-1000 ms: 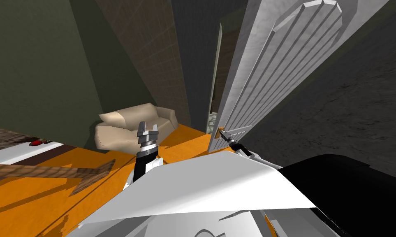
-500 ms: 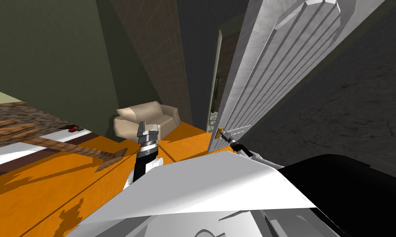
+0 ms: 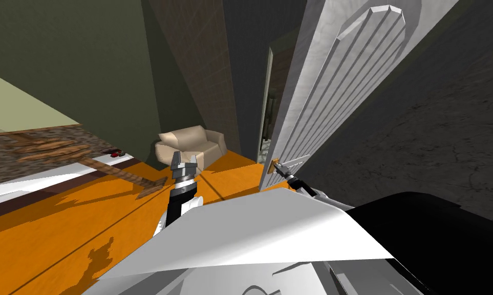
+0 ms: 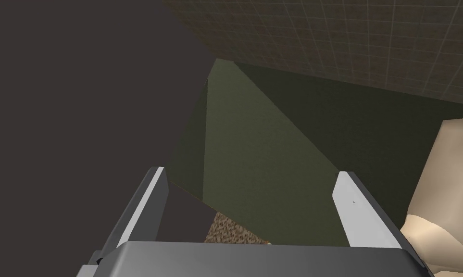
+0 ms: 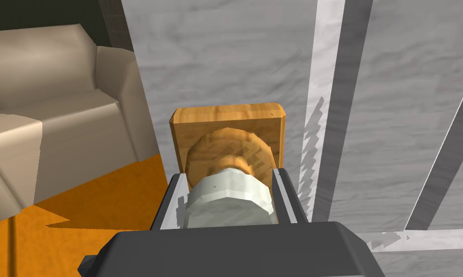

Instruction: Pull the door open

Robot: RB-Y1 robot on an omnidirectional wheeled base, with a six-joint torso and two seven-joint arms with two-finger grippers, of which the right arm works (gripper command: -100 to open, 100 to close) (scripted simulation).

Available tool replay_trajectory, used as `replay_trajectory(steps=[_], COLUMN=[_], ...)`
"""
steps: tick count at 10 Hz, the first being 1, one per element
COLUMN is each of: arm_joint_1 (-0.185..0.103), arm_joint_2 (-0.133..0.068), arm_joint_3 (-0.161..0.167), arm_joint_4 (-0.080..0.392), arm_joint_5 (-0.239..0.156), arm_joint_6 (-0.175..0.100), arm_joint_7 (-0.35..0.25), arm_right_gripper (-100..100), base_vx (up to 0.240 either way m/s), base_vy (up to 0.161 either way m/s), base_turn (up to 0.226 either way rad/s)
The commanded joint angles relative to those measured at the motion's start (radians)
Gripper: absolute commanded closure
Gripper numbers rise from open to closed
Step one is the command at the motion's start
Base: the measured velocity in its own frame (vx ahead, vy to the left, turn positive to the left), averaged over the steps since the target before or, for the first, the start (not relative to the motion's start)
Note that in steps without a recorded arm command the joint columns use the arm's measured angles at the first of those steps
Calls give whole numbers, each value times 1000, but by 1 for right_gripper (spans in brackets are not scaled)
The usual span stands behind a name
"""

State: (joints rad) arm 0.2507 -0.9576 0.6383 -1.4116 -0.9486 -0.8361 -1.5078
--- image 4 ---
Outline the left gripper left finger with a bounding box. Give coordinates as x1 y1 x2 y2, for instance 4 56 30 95
100 166 169 252

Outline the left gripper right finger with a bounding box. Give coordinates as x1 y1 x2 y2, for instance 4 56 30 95
332 171 413 251

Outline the beige rounded fixture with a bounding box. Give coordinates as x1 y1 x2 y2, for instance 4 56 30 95
400 117 463 277

